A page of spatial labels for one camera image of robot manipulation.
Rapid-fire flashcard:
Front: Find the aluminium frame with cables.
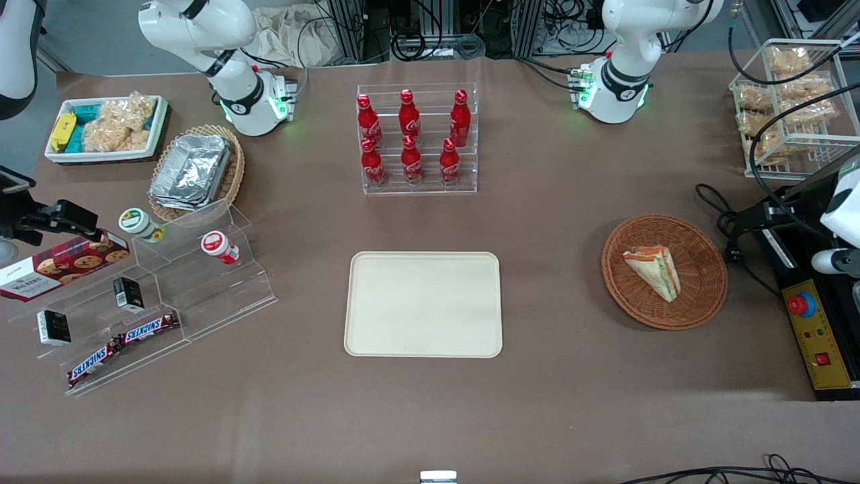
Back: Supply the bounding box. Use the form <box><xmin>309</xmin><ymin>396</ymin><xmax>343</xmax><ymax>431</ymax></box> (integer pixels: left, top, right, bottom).
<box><xmin>296</xmin><ymin>0</ymin><xmax>609</xmax><ymax>65</ymax></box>

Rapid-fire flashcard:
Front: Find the green-lid white cup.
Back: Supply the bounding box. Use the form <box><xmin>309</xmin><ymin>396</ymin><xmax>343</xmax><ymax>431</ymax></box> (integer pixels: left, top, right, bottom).
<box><xmin>118</xmin><ymin>208</ymin><xmax>166</xmax><ymax>243</ymax></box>

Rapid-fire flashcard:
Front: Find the yellow snack packet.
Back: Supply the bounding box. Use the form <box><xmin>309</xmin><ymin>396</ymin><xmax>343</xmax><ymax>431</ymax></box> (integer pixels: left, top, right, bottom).
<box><xmin>50</xmin><ymin>112</ymin><xmax>79</xmax><ymax>153</ymax></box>

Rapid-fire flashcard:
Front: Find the clear acrylic step shelf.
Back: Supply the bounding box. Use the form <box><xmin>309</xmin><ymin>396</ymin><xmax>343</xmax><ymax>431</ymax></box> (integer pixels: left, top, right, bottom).
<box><xmin>7</xmin><ymin>198</ymin><xmax>280</xmax><ymax>398</ymax></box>

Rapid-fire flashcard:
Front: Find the white wire basket rack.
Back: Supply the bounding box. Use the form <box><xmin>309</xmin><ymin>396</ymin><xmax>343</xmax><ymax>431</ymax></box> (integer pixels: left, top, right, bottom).
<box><xmin>728</xmin><ymin>38</ymin><xmax>860</xmax><ymax>181</ymax></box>

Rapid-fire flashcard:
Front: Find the clear bag of rice crackers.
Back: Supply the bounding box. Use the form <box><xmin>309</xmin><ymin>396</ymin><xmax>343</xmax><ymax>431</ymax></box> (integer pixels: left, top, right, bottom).
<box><xmin>83</xmin><ymin>92</ymin><xmax>157</xmax><ymax>153</ymax></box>

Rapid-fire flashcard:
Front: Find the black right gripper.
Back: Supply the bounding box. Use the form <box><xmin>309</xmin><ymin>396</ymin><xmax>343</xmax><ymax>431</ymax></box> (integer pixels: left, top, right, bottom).
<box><xmin>0</xmin><ymin>199</ymin><xmax>103</xmax><ymax>247</ymax></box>

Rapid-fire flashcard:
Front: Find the black power cable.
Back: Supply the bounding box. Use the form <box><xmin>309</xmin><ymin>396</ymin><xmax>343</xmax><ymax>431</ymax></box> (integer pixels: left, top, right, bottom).
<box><xmin>695</xmin><ymin>182</ymin><xmax>784</xmax><ymax>298</ymax></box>

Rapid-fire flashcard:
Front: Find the red cola bottle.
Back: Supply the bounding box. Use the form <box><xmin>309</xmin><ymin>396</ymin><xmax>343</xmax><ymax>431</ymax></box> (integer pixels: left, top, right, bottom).
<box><xmin>439</xmin><ymin>138</ymin><xmax>462</xmax><ymax>186</ymax></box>
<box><xmin>449</xmin><ymin>89</ymin><xmax>472</xmax><ymax>148</ymax></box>
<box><xmin>360</xmin><ymin>138</ymin><xmax>388</xmax><ymax>188</ymax></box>
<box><xmin>356</xmin><ymin>94</ymin><xmax>384</xmax><ymax>149</ymax></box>
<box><xmin>398</xmin><ymin>89</ymin><xmax>423</xmax><ymax>146</ymax></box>
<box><xmin>400</xmin><ymin>135</ymin><xmax>425</xmax><ymax>186</ymax></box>

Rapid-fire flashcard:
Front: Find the cream rectangular tray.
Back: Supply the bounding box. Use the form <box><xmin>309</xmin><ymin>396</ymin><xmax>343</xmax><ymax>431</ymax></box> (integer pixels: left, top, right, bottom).
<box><xmin>343</xmin><ymin>251</ymin><xmax>504</xmax><ymax>359</ymax></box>

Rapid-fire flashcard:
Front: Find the clear acrylic bottle rack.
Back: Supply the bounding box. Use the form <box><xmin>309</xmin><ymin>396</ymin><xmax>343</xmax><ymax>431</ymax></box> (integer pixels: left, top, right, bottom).
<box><xmin>355</xmin><ymin>83</ymin><xmax>480</xmax><ymax>196</ymax></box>

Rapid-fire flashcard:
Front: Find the bagged fried snack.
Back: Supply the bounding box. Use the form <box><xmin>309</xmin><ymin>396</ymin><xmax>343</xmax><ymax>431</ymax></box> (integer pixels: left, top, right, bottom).
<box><xmin>773</xmin><ymin>76</ymin><xmax>835</xmax><ymax>103</ymax></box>
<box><xmin>766</xmin><ymin>46</ymin><xmax>815</xmax><ymax>77</ymax></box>
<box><xmin>778</xmin><ymin>101</ymin><xmax>842</xmax><ymax>127</ymax></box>
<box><xmin>738</xmin><ymin>111</ymin><xmax>788</xmax><ymax>164</ymax></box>
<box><xmin>735</xmin><ymin>81</ymin><xmax>775</xmax><ymax>113</ymax></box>

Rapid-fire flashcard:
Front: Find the oval wicker basket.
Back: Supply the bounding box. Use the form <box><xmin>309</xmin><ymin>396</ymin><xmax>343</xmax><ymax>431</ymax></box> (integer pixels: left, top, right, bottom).
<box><xmin>148</xmin><ymin>124</ymin><xmax>247</xmax><ymax>223</ymax></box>

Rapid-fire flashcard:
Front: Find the red-lid white cup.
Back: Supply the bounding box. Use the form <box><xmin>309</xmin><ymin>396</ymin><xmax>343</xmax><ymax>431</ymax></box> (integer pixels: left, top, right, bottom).
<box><xmin>200</xmin><ymin>231</ymin><xmax>241</xmax><ymax>266</ymax></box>

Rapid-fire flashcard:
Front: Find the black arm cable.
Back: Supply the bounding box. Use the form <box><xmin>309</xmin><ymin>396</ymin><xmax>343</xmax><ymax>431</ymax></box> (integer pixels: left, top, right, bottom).
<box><xmin>728</xmin><ymin>0</ymin><xmax>860</xmax><ymax>233</ymax></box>

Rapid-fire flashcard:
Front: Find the white rectangular snack bin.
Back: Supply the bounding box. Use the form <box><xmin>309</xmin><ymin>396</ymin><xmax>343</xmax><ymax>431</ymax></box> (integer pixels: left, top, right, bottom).
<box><xmin>44</xmin><ymin>95</ymin><xmax>169</xmax><ymax>165</ymax></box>

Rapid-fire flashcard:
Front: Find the Snickers bar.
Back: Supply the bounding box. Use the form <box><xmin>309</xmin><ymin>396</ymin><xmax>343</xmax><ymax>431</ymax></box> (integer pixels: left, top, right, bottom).
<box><xmin>119</xmin><ymin>311</ymin><xmax>181</xmax><ymax>346</ymax></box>
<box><xmin>67</xmin><ymin>338</ymin><xmax>124</xmax><ymax>389</ymax></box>

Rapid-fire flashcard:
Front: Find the round brown wicker basket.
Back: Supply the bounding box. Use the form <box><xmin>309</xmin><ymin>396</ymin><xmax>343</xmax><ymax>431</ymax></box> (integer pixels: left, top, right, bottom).
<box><xmin>601</xmin><ymin>214</ymin><xmax>729</xmax><ymax>331</ymax></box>

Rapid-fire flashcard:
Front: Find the triangle sandwich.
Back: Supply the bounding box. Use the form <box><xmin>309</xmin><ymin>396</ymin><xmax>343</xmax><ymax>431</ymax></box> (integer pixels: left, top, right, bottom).
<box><xmin>621</xmin><ymin>245</ymin><xmax>682</xmax><ymax>304</ymax></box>

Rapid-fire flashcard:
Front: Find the small black box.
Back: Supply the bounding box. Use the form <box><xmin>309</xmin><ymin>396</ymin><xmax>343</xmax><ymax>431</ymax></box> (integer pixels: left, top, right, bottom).
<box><xmin>112</xmin><ymin>276</ymin><xmax>145</xmax><ymax>314</ymax></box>
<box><xmin>36</xmin><ymin>309</ymin><xmax>73</xmax><ymax>348</ymax></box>

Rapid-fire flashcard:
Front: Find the red cookie box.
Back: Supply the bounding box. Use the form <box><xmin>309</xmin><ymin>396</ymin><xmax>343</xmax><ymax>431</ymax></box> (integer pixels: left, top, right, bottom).
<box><xmin>0</xmin><ymin>231</ymin><xmax>131</xmax><ymax>303</ymax></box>

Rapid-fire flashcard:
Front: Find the beige cloth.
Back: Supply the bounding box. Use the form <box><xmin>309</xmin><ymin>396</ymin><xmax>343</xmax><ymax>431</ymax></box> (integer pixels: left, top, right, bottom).
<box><xmin>252</xmin><ymin>5</ymin><xmax>351</xmax><ymax>69</ymax></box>

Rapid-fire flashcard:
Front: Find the teal snack box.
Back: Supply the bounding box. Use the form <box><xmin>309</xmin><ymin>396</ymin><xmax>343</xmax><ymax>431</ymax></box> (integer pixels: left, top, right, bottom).
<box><xmin>69</xmin><ymin>101</ymin><xmax>105</xmax><ymax>155</ymax></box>

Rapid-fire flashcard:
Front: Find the stack of foil trays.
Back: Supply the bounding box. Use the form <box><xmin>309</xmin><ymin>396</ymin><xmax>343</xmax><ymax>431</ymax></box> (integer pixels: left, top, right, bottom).
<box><xmin>148</xmin><ymin>133</ymin><xmax>233</xmax><ymax>213</ymax></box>

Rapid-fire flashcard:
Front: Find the black and yellow control box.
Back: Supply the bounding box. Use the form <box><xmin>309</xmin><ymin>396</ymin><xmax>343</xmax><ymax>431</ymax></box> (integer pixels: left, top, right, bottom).
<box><xmin>751</xmin><ymin>161</ymin><xmax>860</xmax><ymax>402</ymax></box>

